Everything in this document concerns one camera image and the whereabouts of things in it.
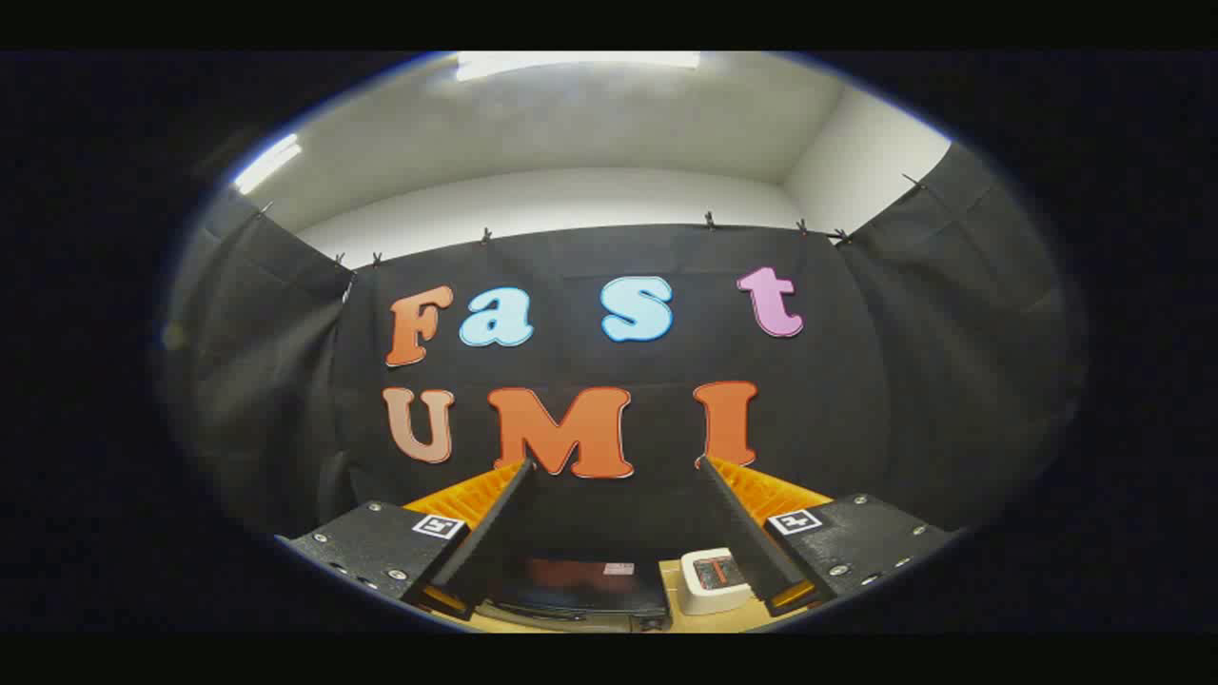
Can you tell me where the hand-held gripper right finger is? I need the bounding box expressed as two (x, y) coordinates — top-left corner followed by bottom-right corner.
(697, 456), (955, 617)

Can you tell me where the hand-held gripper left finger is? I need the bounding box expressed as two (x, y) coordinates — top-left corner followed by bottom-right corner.
(276, 460), (536, 621)

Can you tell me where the black toaster oven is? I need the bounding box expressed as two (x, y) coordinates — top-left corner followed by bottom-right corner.
(479, 555), (674, 634)

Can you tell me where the white pop-up toaster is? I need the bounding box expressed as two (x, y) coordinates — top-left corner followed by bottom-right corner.
(679, 548), (758, 617)

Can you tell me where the black backdrop cloth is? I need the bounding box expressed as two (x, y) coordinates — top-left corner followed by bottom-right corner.
(164, 143), (1086, 572)

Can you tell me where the row of black cloth clips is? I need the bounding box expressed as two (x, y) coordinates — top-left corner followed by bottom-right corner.
(255, 171), (929, 272)

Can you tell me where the long ceiling light panel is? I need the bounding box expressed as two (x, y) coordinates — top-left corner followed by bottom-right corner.
(232, 133), (305, 195)

